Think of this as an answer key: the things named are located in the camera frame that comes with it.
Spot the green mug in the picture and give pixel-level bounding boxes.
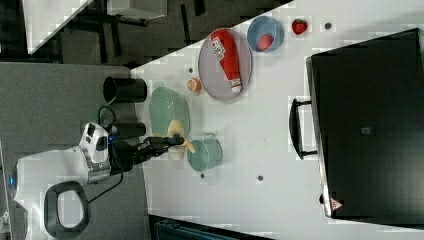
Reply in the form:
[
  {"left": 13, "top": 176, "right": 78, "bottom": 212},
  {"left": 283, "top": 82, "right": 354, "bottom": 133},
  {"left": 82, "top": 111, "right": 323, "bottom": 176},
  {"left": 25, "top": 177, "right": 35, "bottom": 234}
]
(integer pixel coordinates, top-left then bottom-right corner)
[{"left": 187, "top": 133, "right": 223, "bottom": 172}]

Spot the tall black cylinder cup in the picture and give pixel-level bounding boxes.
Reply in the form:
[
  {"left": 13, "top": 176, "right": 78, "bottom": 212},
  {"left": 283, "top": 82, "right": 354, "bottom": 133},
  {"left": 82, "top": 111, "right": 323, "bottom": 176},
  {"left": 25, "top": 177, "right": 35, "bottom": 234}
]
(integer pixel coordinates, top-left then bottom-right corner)
[{"left": 103, "top": 77, "right": 148, "bottom": 103}]

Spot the blue bowl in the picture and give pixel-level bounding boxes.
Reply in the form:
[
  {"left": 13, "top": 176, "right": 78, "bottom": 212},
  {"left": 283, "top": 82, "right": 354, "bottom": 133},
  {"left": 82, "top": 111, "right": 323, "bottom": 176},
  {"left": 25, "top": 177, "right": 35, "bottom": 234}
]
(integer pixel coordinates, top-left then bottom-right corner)
[{"left": 247, "top": 16, "right": 284, "bottom": 53}]

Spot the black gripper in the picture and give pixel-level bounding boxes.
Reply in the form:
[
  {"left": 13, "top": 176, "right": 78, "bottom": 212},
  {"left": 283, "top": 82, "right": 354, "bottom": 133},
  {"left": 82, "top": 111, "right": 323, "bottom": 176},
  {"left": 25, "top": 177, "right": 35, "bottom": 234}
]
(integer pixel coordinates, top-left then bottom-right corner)
[{"left": 109, "top": 134, "right": 185, "bottom": 175}]

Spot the orange slice toy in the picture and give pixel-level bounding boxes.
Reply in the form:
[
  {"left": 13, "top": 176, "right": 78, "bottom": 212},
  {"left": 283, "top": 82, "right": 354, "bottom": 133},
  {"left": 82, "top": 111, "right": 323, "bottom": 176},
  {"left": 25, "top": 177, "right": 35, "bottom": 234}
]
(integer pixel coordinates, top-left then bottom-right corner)
[{"left": 187, "top": 78, "right": 201, "bottom": 93}]

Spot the red ketchup bottle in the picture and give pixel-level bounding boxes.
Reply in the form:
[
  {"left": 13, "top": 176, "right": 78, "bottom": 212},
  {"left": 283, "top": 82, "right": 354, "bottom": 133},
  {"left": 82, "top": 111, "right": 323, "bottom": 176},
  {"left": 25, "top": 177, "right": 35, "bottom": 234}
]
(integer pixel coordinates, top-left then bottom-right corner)
[{"left": 210, "top": 29, "right": 242, "bottom": 94}]

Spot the red strawberry toy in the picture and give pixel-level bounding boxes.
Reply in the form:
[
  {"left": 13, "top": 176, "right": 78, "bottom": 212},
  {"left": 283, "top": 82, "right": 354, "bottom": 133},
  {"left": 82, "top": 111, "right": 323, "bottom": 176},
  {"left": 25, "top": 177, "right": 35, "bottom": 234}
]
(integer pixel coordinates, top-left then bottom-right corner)
[{"left": 291, "top": 19, "right": 308, "bottom": 35}]

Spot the black toaster oven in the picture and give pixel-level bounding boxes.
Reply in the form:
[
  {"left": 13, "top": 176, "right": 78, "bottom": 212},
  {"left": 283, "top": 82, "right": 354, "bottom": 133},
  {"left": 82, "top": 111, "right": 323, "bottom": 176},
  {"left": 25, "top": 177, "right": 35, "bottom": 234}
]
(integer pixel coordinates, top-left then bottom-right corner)
[{"left": 305, "top": 28, "right": 424, "bottom": 229}]

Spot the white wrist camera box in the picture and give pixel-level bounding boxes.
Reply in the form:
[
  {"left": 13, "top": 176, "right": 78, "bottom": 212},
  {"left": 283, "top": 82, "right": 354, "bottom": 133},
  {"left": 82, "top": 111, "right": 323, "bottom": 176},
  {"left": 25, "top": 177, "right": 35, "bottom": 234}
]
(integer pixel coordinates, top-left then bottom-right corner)
[{"left": 79, "top": 122, "right": 109, "bottom": 163}]

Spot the red ball in bowl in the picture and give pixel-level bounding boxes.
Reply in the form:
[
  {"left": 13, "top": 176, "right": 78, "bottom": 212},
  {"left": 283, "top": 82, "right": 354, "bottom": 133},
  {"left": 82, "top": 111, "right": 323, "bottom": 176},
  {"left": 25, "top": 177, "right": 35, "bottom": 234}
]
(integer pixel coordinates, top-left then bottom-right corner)
[{"left": 258, "top": 34, "right": 274, "bottom": 51}]

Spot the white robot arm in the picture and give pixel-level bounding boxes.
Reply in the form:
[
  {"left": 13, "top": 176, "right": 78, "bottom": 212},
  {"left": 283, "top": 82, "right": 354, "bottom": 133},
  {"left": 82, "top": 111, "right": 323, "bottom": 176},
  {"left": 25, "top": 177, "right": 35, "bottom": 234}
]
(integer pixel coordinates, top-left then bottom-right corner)
[{"left": 8, "top": 134, "right": 185, "bottom": 240}]

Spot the short black cylinder cup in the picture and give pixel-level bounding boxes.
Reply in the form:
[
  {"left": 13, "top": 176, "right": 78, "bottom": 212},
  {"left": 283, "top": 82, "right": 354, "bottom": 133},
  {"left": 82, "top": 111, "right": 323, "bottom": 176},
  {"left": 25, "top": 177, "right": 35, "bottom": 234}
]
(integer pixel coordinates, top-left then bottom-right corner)
[{"left": 106, "top": 123, "right": 146, "bottom": 141}]

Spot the grey round plate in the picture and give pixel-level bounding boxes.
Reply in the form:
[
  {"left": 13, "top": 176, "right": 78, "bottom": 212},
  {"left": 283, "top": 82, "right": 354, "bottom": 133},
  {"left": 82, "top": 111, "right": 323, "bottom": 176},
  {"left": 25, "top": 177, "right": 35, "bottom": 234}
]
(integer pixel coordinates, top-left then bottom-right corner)
[{"left": 198, "top": 28, "right": 252, "bottom": 102}]

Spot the green perforated colander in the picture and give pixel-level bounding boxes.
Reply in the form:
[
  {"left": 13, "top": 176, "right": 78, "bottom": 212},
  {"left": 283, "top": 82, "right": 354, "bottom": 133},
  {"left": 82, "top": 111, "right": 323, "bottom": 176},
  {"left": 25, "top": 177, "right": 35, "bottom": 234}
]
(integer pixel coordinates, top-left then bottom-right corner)
[{"left": 149, "top": 86, "right": 190, "bottom": 136}]

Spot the dark teal crate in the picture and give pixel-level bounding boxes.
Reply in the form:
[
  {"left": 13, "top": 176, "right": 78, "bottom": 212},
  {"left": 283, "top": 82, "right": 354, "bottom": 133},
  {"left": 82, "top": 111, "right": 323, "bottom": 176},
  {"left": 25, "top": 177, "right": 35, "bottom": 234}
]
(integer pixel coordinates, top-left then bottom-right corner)
[{"left": 153, "top": 220, "right": 248, "bottom": 240}]

